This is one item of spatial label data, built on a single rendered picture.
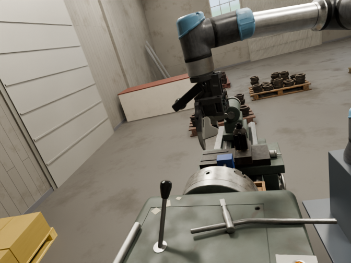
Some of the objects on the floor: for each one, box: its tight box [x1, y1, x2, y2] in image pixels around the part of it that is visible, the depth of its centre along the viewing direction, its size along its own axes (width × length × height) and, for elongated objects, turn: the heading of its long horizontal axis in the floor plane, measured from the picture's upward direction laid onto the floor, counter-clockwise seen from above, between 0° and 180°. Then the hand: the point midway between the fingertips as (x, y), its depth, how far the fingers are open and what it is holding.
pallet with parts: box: [249, 71, 312, 101], centre depth 566 cm, size 89×132×46 cm
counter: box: [118, 73, 198, 122], centre depth 677 cm, size 82×248×84 cm, turn 115°
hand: (209, 139), depth 72 cm, fingers open, 14 cm apart
